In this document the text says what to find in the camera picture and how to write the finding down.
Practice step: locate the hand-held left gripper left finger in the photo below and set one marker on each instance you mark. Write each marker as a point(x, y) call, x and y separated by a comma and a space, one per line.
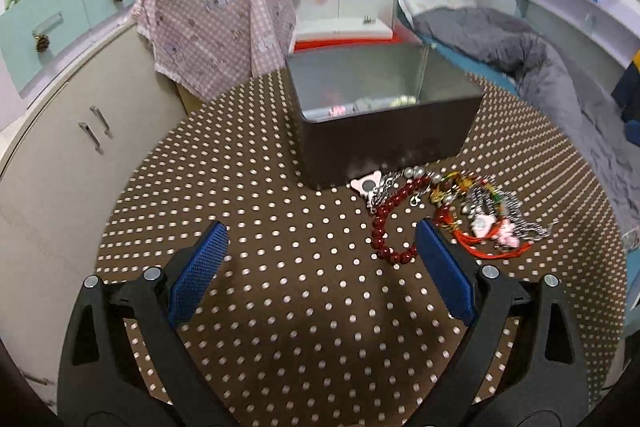
point(197, 267)

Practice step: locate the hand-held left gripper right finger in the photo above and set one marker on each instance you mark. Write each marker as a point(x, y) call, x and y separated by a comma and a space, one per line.
point(445, 274)

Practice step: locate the grey metal tin box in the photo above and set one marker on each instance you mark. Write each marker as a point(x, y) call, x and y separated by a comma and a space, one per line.
point(390, 142)

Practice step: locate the brown polka dot tablecloth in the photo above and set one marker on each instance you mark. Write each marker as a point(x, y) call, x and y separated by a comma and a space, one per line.
point(300, 257)

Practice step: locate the pink bear-shaped charm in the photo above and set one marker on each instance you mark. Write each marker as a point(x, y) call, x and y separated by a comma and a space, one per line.
point(369, 185)

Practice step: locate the cardboard box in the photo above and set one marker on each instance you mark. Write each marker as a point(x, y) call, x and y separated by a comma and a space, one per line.
point(189, 99)

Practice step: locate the beige cabinet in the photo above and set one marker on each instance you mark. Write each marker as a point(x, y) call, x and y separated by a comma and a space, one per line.
point(50, 167)

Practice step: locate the teal bed sheet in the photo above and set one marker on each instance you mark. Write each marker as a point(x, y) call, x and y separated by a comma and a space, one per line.
point(492, 79)

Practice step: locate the grey duvet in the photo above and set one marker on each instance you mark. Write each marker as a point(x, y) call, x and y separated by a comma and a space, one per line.
point(550, 72)

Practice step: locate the pink checked cloth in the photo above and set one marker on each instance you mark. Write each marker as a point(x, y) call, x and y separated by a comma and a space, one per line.
point(210, 22)

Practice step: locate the white and red box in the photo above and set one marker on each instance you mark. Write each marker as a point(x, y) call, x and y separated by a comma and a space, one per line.
point(340, 36)

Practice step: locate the dark blue and yellow cloth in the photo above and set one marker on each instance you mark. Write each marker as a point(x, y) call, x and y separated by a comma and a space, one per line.
point(629, 89)

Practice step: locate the large teal drawer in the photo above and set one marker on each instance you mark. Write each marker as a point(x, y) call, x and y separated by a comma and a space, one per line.
point(30, 57)

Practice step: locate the white wall shelf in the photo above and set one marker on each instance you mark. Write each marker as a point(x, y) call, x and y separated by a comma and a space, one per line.
point(575, 7)

